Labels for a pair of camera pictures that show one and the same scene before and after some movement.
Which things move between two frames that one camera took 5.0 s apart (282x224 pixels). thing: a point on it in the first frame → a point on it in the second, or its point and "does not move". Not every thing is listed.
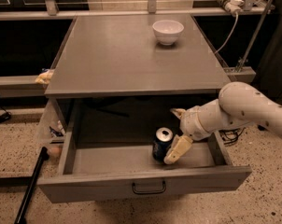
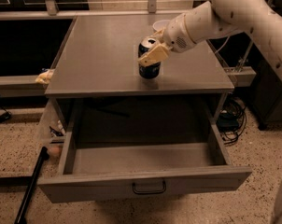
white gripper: (190, 122) → (176, 33)
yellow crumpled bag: (45, 77) does not move
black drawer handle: (148, 192) does not move
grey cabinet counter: (119, 55) does not move
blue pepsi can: (163, 136) → (150, 71)
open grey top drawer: (92, 169) does not move
